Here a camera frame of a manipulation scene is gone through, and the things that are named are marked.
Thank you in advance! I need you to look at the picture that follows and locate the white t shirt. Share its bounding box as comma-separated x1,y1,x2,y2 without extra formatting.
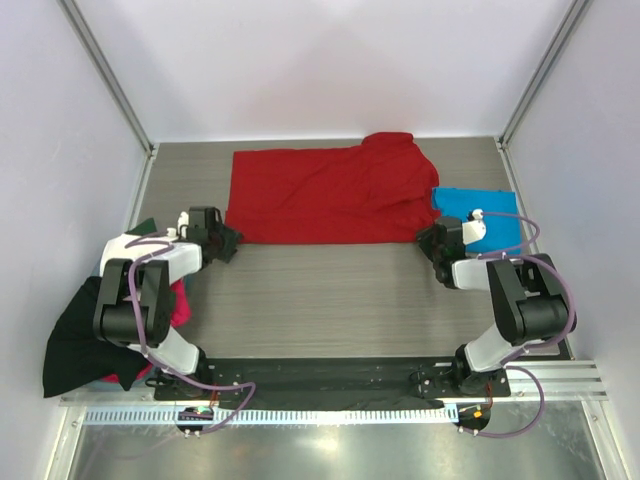
99,234,174,277

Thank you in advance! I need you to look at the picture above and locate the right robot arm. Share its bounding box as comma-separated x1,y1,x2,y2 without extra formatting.
416,209,577,397

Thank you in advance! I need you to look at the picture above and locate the red t shirt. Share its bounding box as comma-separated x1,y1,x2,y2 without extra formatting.
225,132,440,245

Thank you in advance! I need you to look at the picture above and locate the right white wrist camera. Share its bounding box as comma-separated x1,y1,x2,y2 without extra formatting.
462,209,487,246

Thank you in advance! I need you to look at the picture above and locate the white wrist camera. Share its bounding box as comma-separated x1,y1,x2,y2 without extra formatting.
462,209,487,246
166,211,189,239

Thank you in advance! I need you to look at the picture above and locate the dark green t shirt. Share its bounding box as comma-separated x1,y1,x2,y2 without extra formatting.
126,217,163,237

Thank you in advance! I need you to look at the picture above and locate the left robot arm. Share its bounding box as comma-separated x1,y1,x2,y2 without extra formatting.
93,207,243,399

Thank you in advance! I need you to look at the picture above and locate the right aluminium frame post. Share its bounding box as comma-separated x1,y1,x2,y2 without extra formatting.
496,0,592,151

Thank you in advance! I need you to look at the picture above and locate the slotted cable duct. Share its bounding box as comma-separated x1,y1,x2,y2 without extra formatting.
83,404,459,428

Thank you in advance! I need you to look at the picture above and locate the black t shirt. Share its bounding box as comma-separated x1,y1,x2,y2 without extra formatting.
42,276,151,398

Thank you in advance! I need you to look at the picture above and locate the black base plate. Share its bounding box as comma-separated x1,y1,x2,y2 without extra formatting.
207,356,511,409

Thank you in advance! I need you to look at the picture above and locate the aluminium frame post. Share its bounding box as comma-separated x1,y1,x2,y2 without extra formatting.
496,0,592,151
57,0,154,157

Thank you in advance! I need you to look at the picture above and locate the folded blue t shirt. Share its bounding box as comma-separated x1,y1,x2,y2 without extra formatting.
432,187,522,254

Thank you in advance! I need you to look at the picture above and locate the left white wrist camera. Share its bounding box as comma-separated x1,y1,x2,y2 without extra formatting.
166,211,189,239

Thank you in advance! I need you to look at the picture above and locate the left aluminium frame post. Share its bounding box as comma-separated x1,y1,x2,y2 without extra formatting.
57,0,154,157

